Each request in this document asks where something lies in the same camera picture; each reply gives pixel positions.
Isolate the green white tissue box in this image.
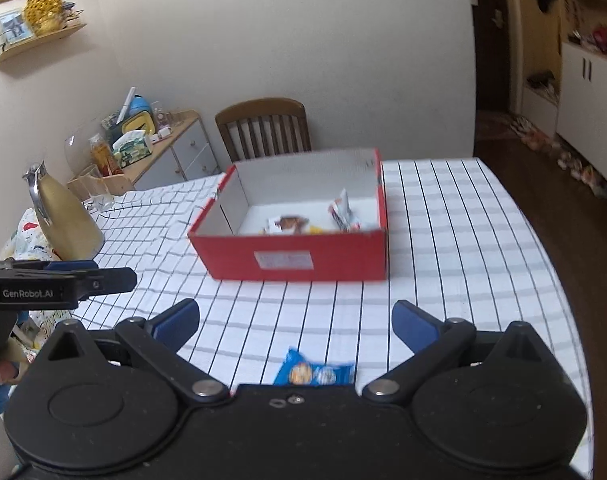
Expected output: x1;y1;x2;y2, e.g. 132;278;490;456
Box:
112;131;151;165

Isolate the white stick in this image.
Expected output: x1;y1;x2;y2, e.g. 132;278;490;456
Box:
114;87;136;125

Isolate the large white snack packet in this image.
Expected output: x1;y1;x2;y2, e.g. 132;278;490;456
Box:
327;189;365;233

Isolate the red cardboard box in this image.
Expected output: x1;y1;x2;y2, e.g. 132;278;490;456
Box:
187;148;388;282

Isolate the white wall cabinet unit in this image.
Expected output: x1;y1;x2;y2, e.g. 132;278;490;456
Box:
501;0;607;201

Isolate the brown wooden chair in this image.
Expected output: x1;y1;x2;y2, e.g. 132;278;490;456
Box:
214;97;313;163

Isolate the balloon print gift bag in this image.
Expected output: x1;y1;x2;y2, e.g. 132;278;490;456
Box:
0;208;73;351

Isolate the dark wooden door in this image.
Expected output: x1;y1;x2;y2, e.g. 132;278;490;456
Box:
466;0;511;113

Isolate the yellow bag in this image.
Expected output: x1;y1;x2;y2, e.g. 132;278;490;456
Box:
120;112;156;133

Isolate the white packet with brown picture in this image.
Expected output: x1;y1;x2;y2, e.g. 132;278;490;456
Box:
263;215;310;235

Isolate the wooden wall shelf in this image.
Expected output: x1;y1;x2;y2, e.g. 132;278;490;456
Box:
0;22;87;67

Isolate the white black checked tablecloth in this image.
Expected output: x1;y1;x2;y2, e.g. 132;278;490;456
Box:
68;157;591;478

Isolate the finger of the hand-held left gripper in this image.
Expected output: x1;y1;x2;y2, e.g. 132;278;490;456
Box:
0;258;100;277
76;267;137;302

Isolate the small photo frame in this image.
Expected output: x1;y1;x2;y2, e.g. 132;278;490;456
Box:
0;8;36;46

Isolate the jar with orange contents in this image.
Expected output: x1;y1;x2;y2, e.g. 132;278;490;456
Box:
89;134;124;176

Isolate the golden pineapple ornament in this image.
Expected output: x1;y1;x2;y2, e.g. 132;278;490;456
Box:
23;0;64;36

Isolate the gold thermos jug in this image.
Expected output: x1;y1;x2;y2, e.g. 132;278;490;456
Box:
23;161;105;259

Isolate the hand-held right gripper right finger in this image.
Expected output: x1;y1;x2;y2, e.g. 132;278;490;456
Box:
362;300;559;404

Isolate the tall clear glass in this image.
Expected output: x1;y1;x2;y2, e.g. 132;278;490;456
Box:
78;164;115;211

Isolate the blue cookie packet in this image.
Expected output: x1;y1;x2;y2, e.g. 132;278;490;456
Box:
273;346;357;387

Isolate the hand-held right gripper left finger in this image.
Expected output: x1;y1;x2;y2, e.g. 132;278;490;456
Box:
38;298;231;404

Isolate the row of shoes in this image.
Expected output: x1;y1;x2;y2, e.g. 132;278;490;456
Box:
503;115;607;206

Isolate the person's left hand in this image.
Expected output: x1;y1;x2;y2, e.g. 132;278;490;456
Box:
0;359;29;387

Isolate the white wooden side cabinet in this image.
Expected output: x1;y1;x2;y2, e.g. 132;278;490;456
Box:
66;110;221;193

